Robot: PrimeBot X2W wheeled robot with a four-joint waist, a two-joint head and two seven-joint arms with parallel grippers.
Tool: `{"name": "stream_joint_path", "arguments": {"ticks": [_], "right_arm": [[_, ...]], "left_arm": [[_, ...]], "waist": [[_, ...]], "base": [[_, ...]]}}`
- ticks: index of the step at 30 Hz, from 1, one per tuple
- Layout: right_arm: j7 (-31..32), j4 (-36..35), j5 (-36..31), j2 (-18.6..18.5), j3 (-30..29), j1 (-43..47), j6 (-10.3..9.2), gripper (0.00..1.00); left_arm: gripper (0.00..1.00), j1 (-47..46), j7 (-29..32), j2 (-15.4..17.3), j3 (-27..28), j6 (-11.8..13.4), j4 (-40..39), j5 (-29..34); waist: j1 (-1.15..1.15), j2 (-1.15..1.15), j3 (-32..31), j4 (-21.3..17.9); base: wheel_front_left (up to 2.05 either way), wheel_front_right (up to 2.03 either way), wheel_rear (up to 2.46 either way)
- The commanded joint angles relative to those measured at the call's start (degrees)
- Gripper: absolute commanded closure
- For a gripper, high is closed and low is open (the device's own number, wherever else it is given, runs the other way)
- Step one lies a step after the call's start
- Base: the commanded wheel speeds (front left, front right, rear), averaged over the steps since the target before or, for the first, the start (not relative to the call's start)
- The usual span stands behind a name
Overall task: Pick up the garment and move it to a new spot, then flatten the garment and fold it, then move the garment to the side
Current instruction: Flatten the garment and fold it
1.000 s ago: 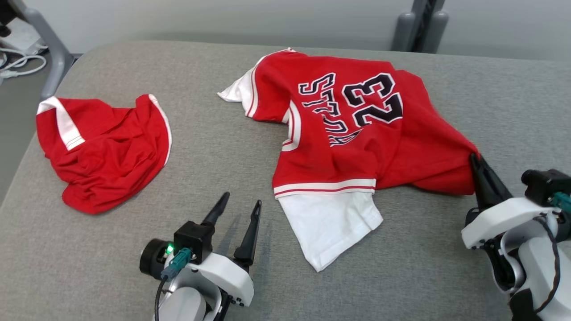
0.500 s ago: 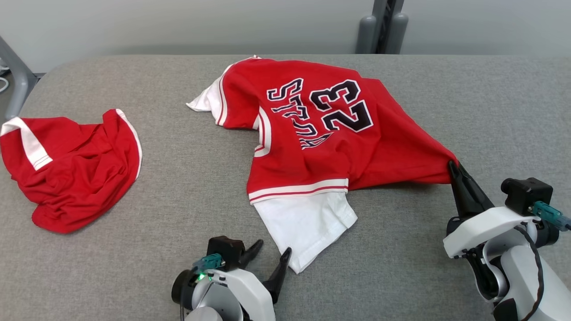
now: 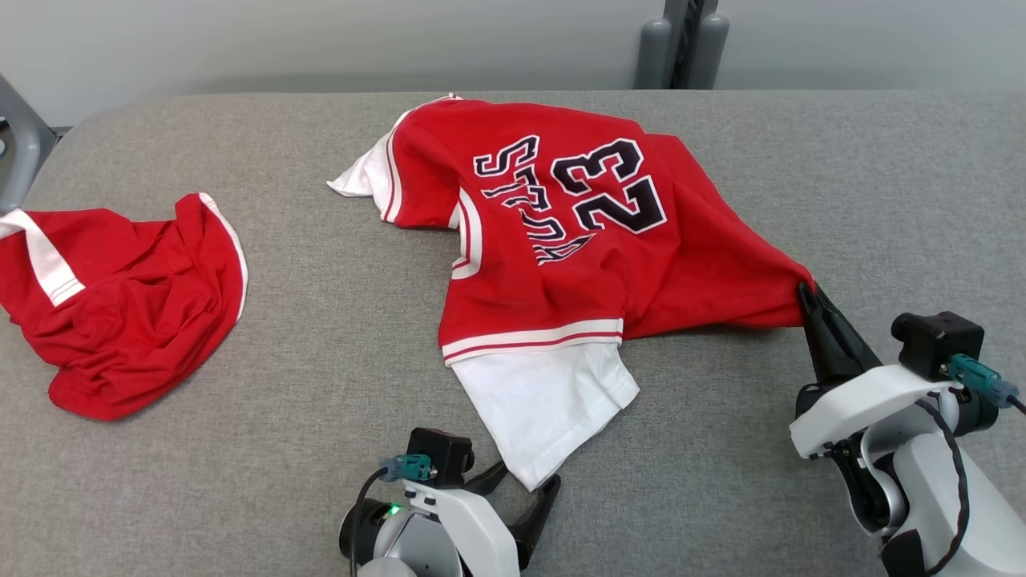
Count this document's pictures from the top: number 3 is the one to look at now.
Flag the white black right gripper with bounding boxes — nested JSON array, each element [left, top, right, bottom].
[[790, 282, 959, 460]]

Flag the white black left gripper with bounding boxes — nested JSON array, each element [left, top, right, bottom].
[[405, 461, 562, 577]]

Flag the red white jersey number 23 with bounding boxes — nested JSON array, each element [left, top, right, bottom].
[[327, 94, 817, 491]]

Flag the red shorts with white stripes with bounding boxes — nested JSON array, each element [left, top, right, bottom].
[[0, 192, 249, 422]]

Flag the teal plug left camera cable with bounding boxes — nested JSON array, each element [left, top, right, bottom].
[[349, 454, 438, 577]]

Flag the teal plug camera cable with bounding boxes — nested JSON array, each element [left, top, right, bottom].
[[939, 354, 1026, 414], [349, 454, 438, 577]]

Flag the teal plug right camera cable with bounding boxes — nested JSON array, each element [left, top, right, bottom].
[[939, 354, 1026, 414]]

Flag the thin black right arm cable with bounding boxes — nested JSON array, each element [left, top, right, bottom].
[[914, 398, 972, 577]]

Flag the grey metal wall column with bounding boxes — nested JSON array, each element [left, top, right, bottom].
[[633, 0, 730, 91]]

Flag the grey metal frame leg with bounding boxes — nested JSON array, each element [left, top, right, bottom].
[[0, 74, 59, 213]]

